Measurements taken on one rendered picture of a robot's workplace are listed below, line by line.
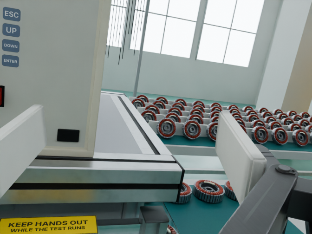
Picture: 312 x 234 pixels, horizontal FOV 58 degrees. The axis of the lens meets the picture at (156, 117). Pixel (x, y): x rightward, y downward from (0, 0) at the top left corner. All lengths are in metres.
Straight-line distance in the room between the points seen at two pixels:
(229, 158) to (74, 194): 0.21
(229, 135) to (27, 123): 0.12
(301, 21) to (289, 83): 0.76
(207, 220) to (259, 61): 7.38
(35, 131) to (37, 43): 0.14
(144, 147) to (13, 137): 0.25
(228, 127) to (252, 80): 7.98
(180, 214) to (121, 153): 0.60
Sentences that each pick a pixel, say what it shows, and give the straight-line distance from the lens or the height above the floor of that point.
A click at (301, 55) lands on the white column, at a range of 4.01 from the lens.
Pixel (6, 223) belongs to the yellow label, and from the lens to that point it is 0.33.
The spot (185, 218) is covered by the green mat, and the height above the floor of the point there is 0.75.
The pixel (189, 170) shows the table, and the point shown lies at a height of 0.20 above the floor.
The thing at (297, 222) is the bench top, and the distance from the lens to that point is 1.13.
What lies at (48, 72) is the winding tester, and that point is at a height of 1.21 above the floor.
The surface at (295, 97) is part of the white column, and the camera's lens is 4.10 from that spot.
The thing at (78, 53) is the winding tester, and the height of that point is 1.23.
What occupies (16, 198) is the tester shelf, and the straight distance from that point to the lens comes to 0.34.
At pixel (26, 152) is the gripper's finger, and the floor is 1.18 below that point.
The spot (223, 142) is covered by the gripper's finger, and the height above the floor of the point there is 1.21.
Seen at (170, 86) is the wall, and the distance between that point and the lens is 7.10.
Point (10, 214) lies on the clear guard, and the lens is 0.34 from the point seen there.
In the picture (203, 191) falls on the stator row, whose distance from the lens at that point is 1.04.
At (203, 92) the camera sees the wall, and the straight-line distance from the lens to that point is 7.49.
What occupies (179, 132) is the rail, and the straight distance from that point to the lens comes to 1.67.
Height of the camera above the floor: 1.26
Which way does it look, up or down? 15 degrees down
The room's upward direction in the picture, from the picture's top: 10 degrees clockwise
